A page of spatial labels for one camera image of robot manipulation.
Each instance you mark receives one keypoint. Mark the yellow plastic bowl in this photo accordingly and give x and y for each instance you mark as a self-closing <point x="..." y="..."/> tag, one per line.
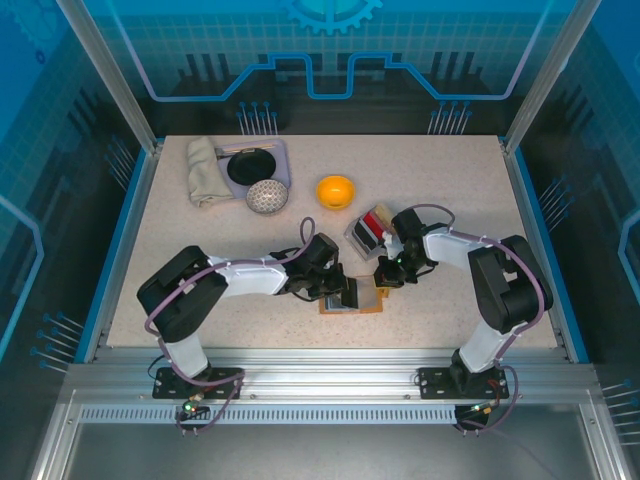
<point x="335" y="191"/>

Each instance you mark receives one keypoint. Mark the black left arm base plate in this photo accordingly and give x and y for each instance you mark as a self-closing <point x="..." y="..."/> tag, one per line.
<point x="227" y="382"/>

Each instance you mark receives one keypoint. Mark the clear acrylic card box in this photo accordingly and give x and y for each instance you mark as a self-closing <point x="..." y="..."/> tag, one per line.
<point x="365" y="252"/>

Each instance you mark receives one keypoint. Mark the black round pan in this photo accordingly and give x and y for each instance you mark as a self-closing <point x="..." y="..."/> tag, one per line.
<point x="252" y="165"/>

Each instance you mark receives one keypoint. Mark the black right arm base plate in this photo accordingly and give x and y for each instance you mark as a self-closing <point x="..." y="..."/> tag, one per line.
<point x="432" y="382"/>

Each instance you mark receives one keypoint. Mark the dark credit card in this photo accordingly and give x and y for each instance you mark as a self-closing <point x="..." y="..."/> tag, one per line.
<point x="350" y="293"/>

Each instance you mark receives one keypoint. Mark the blue aluminium table side rail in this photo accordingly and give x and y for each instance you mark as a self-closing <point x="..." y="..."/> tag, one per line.
<point x="525" y="200"/>
<point x="147" y="170"/>

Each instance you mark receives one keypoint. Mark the orange leather card holder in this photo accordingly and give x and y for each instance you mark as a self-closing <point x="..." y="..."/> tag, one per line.
<point x="370" y="300"/>

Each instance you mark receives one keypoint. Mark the red credit card stack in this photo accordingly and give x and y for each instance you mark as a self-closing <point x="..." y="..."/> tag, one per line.
<point x="373" y="223"/>

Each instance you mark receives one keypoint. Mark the gold credit card stack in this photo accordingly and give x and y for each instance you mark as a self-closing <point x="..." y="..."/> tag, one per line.
<point x="384" y="211"/>

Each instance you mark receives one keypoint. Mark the lavender plastic tray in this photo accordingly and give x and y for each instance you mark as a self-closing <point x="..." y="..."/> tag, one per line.
<point x="285" y="150"/>

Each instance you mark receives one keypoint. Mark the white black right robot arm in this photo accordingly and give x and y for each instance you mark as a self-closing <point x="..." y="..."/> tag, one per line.
<point x="505" y="280"/>

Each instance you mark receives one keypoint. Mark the beige folded cloth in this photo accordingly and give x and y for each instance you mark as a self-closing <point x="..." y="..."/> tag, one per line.
<point x="205" y="170"/>

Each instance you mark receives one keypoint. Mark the wooden chopstick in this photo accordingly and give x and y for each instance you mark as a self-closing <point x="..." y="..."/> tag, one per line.
<point x="250" y="146"/>

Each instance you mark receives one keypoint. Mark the white book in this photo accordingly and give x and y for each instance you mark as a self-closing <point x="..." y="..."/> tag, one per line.
<point x="363" y="236"/>

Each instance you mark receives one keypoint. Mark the aluminium frame post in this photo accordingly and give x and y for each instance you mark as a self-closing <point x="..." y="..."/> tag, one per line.
<point x="548" y="75"/>
<point x="112" y="75"/>

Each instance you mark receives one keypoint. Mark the aluminium front rail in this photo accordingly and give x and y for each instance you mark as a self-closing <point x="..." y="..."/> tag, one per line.
<point x="325" y="375"/>

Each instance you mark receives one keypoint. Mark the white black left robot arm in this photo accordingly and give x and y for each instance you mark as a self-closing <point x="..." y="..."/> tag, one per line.
<point x="250" y="280"/>

